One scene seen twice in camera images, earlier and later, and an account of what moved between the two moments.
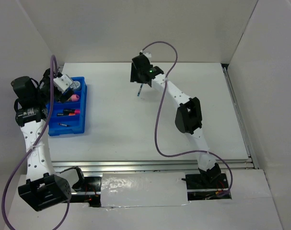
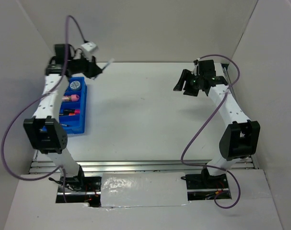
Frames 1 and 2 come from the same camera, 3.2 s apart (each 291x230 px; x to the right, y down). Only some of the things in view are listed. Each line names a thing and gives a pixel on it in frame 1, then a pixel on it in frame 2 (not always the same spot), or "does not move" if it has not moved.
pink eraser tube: (75, 97) does not move
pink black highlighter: (76, 111) does not move
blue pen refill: (140, 89) to (110, 61)
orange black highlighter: (67, 114) does not move
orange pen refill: (64, 124) does not move
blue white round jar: (75, 85) does not move
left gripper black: (46, 78) to (93, 70)
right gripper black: (134, 76) to (185, 73)
